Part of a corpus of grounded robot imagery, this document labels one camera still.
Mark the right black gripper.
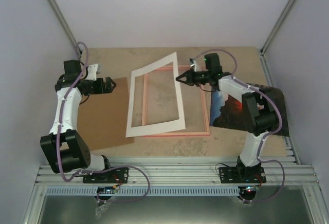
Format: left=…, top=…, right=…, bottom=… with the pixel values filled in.
left=176, top=69, right=211, bottom=87

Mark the pink wooden picture frame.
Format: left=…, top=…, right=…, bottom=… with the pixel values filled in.
left=141, top=73, right=210, bottom=137

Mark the white mat board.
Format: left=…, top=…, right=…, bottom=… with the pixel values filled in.
left=126, top=52, right=186, bottom=137

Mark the sunset landscape photo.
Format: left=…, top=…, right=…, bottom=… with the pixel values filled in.
left=210, top=84, right=290, bottom=137

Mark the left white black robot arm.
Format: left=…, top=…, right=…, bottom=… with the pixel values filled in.
left=40, top=60, right=116, bottom=182

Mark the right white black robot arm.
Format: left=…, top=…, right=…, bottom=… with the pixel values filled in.
left=175, top=51, right=283, bottom=183

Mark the brown cardboard backing board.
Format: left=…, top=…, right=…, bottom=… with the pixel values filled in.
left=78, top=78, right=134, bottom=151

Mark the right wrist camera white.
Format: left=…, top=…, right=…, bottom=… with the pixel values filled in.
left=189, top=58, right=201, bottom=72

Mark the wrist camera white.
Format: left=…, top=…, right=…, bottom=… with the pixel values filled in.
left=86, top=64, right=100, bottom=81
left=189, top=58, right=201, bottom=72

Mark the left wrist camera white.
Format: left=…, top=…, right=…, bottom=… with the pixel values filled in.
left=86, top=64, right=100, bottom=81

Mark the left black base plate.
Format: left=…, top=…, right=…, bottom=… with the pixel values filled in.
left=82, top=167, right=129, bottom=184

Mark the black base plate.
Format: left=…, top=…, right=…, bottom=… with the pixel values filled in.
left=82, top=167, right=129, bottom=184
left=215, top=163, right=267, bottom=184

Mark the grey slotted cable duct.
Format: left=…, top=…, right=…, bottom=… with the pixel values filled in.
left=45, top=186, right=240, bottom=197

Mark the aluminium rail base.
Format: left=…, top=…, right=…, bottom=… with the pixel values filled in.
left=22, top=51, right=327, bottom=224

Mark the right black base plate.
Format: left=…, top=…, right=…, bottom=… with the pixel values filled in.
left=215, top=163, right=267, bottom=184

